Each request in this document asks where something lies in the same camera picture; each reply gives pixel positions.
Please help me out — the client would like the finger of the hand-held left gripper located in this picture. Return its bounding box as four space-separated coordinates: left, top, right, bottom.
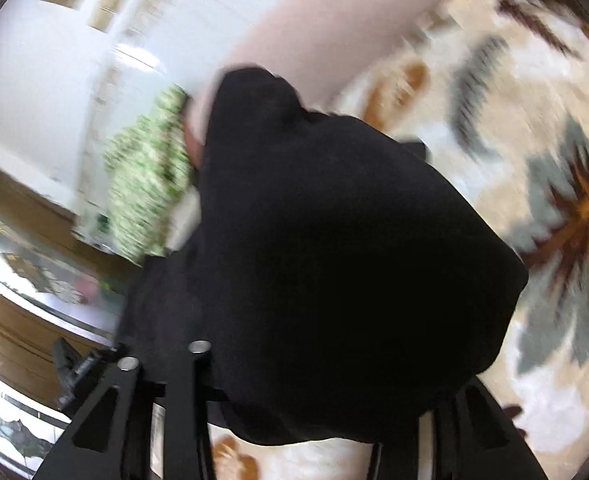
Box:
52 337 121 411

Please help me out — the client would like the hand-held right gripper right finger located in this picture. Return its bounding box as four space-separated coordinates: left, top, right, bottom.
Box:
369 376 550 480

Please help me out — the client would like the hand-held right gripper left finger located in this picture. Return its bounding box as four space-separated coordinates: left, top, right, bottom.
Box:
34 340 216 480

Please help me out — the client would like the black jacket with fur collar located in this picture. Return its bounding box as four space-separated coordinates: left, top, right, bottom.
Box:
117 66 530 447

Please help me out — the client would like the wooden door with decorative glass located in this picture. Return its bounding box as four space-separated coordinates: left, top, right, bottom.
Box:
0 154 146 480

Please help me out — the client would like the green patterned pillow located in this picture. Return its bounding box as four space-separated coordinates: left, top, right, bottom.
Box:
103 85 198 267

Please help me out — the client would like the leaf print blanket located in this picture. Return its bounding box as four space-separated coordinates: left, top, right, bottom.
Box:
208 0 589 480

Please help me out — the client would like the pink bolster cushion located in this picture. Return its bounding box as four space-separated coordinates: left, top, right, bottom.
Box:
184 0 464 162

